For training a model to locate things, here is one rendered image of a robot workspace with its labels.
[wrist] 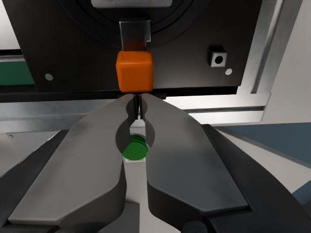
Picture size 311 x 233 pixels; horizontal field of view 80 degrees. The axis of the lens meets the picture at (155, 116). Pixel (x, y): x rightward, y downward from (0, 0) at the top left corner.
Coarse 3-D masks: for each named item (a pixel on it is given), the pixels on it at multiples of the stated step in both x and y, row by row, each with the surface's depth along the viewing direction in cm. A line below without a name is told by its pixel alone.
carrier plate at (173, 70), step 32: (32, 0) 17; (224, 0) 18; (256, 0) 18; (32, 32) 18; (64, 32) 18; (192, 32) 19; (224, 32) 19; (32, 64) 20; (64, 64) 20; (96, 64) 20; (160, 64) 20; (192, 64) 21
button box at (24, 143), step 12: (12, 132) 26; (24, 132) 26; (36, 132) 26; (48, 132) 26; (132, 132) 27; (144, 132) 27; (12, 144) 26; (24, 144) 27; (36, 144) 27; (24, 156) 28
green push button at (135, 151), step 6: (132, 138) 26; (138, 138) 26; (132, 144) 26; (138, 144) 26; (144, 144) 27; (126, 150) 27; (132, 150) 27; (138, 150) 27; (144, 150) 27; (126, 156) 27; (132, 156) 27; (138, 156) 28; (144, 156) 28
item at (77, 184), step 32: (128, 96) 10; (96, 128) 8; (128, 128) 9; (64, 160) 6; (96, 160) 6; (32, 192) 5; (64, 192) 5; (96, 192) 5; (32, 224) 5; (64, 224) 5; (96, 224) 6
